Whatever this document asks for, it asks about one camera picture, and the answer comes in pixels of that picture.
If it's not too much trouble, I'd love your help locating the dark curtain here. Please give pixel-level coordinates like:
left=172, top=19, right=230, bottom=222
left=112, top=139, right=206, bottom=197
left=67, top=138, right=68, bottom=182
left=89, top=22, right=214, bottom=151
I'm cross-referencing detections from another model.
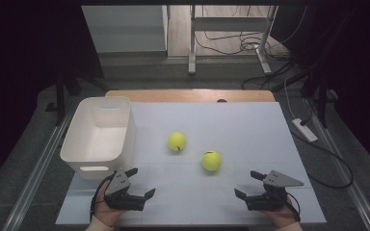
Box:
left=0, top=0, right=104, bottom=193
left=273, top=0, right=370, bottom=181

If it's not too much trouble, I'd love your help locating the right hand-held gripper cable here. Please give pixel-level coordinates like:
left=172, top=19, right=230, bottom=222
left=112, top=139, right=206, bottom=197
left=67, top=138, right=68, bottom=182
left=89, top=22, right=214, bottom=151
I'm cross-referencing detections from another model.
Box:
left=285, top=192, right=302, bottom=223

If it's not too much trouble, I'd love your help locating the white metal desk frame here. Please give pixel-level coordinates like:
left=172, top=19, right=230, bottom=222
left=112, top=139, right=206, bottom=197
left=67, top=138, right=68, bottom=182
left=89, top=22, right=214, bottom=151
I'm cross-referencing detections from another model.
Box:
left=187, top=4, right=278, bottom=76

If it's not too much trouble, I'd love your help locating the person's right hand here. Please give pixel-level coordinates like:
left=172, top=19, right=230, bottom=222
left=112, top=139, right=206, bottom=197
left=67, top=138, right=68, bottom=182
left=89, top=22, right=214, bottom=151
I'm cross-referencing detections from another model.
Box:
left=259, top=195, right=300, bottom=229

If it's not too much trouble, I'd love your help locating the person's left hand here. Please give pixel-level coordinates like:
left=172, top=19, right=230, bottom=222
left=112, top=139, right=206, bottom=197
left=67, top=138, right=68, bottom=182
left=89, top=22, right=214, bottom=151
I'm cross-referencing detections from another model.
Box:
left=92, top=181, right=128, bottom=227

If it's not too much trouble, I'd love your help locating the aluminium floor rail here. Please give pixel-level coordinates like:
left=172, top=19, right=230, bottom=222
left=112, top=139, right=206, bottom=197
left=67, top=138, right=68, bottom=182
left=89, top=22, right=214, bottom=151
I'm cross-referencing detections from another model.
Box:
left=1, top=105, right=78, bottom=231
left=303, top=97, right=370, bottom=231

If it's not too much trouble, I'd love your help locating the white table board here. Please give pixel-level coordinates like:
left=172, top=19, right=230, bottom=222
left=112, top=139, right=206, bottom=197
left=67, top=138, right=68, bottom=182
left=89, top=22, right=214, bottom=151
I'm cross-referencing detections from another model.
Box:
left=55, top=101, right=328, bottom=225

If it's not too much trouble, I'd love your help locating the white cabinet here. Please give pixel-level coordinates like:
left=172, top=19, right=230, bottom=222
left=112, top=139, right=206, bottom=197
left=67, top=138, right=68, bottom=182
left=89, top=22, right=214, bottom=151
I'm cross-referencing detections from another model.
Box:
left=81, top=4, right=170, bottom=54

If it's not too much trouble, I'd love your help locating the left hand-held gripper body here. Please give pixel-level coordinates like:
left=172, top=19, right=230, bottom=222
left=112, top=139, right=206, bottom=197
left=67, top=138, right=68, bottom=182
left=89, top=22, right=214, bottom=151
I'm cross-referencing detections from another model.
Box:
left=103, top=168, right=147, bottom=212

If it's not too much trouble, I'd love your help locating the black power strip cable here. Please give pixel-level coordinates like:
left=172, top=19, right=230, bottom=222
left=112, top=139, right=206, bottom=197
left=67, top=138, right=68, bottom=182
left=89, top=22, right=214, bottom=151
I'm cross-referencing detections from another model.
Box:
left=290, top=129, right=355, bottom=190

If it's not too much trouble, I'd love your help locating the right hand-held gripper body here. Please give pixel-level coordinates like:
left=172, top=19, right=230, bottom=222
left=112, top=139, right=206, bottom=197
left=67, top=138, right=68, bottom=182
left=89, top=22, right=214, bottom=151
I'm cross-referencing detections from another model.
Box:
left=244, top=169, right=304, bottom=212

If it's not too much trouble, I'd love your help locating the white power strip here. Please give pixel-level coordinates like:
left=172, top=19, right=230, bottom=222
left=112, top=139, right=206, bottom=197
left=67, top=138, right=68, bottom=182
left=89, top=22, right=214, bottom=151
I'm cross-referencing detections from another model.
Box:
left=291, top=117, right=319, bottom=143

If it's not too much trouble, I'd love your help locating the black tripod stand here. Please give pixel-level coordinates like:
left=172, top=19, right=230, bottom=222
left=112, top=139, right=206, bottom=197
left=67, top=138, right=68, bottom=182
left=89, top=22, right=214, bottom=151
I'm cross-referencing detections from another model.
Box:
left=271, top=64, right=338, bottom=129
left=44, top=68, right=110, bottom=126

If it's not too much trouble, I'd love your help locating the tangle of black cables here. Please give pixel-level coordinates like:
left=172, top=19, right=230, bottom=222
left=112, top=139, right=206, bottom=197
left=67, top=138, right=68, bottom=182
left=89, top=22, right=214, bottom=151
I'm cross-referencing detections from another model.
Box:
left=194, top=4, right=309, bottom=90

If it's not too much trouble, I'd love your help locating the white plastic basket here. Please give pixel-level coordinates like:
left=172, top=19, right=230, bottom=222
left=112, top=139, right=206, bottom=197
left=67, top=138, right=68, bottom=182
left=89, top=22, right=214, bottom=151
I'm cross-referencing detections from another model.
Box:
left=59, top=95, right=138, bottom=181

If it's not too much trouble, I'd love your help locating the left hand-held gripper cable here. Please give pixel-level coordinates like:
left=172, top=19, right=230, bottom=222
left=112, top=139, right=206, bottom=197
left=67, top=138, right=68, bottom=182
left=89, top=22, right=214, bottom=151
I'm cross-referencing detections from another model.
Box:
left=90, top=171, right=119, bottom=222

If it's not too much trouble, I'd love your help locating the hand-held gripper cable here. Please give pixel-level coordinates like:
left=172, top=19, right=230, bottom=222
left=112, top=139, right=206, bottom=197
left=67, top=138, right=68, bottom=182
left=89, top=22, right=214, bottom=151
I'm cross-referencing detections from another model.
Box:
left=90, top=171, right=119, bottom=222
left=285, top=192, right=302, bottom=223

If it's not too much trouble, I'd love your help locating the yellow tennis ball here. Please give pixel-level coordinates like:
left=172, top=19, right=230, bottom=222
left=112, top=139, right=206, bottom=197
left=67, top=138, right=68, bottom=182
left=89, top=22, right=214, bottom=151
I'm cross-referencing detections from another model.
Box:
left=200, top=150, right=224, bottom=172
left=167, top=131, right=187, bottom=153

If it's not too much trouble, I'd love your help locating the thin white cable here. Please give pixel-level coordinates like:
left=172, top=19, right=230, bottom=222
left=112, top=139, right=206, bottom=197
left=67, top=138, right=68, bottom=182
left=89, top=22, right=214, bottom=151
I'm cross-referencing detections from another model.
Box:
left=283, top=78, right=298, bottom=119

